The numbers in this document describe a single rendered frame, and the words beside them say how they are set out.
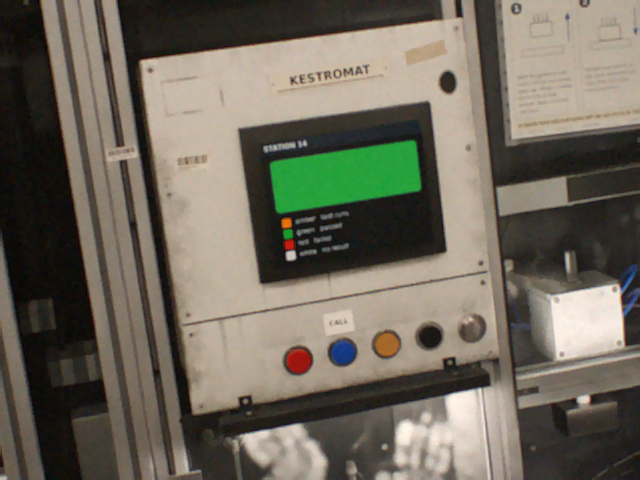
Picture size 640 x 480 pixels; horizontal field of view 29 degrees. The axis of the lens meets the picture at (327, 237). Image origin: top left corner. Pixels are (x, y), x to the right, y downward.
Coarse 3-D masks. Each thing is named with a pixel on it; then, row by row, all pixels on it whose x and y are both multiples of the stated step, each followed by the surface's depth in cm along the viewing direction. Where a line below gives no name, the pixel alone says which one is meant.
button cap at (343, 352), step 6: (342, 342) 162; (336, 348) 161; (342, 348) 162; (348, 348) 162; (336, 354) 162; (342, 354) 162; (348, 354) 162; (336, 360) 162; (342, 360) 162; (348, 360) 162
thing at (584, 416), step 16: (576, 400) 197; (592, 400) 196; (608, 400) 195; (560, 416) 195; (576, 416) 193; (592, 416) 193; (608, 416) 194; (560, 432) 196; (576, 432) 193; (592, 432) 194
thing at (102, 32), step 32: (96, 0) 150; (96, 32) 151; (96, 64) 151; (96, 96) 152; (128, 96) 153; (128, 128) 153; (128, 160) 154; (128, 192) 155; (128, 224) 155; (128, 256) 156; (128, 288) 156; (160, 288) 157; (160, 320) 158; (160, 352) 159; (160, 384) 160; (160, 416) 161; (160, 448) 160
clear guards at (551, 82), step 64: (512, 0) 161; (576, 0) 163; (512, 64) 163; (576, 64) 165; (512, 128) 164; (576, 128) 166; (512, 192) 166; (576, 192) 168; (512, 256) 167; (576, 256) 169; (512, 320) 168; (576, 320) 170; (384, 384) 166; (576, 384) 172; (192, 448) 161; (256, 448) 163; (320, 448) 165; (384, 448) 167; (448, 448) 169
